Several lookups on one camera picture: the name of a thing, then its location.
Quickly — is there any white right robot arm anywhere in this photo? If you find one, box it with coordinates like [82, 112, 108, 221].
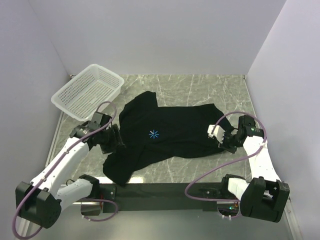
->
[212, 115, 290, 223]

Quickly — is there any black t shirt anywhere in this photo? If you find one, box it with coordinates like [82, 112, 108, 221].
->
[102, 91, 234, 186]

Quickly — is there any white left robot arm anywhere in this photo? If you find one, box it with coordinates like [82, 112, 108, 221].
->
[15, 111, 123, 229]

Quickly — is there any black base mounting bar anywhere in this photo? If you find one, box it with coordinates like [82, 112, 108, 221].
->
[99, 182, 238, 212]

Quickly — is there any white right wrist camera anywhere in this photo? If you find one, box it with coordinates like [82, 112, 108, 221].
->
[207, 124, 226, 144]

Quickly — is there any white plastic basket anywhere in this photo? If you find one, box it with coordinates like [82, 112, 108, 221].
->
[51, 64, 125, 122]

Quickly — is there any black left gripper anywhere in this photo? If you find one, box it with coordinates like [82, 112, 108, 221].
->
[100, 123, 126, 154]

